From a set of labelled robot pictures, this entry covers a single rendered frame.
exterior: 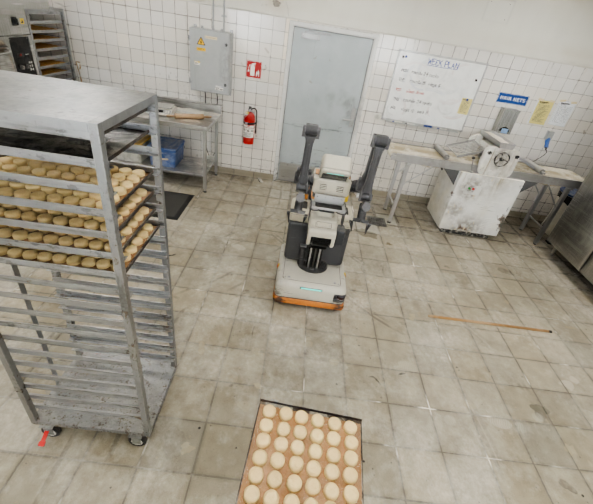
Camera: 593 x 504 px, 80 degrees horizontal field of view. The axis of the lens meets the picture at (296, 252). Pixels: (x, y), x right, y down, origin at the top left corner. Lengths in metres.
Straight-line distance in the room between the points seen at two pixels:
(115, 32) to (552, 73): 5.52
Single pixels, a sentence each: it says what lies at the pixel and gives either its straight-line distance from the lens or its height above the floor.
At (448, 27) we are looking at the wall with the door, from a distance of 5.36.
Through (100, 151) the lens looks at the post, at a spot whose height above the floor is 1.74.
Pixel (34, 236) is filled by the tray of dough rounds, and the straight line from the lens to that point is 1.67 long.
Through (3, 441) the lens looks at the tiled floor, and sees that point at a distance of 2.74.
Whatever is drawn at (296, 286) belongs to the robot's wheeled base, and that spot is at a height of 0.25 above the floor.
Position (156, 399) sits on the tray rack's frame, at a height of 0.15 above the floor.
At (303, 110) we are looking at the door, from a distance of 5.27.
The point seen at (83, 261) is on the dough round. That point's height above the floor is 1.24.
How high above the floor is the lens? 2.16
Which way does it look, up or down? 34 degrees down
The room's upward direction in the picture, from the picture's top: 9 degrees clockwise
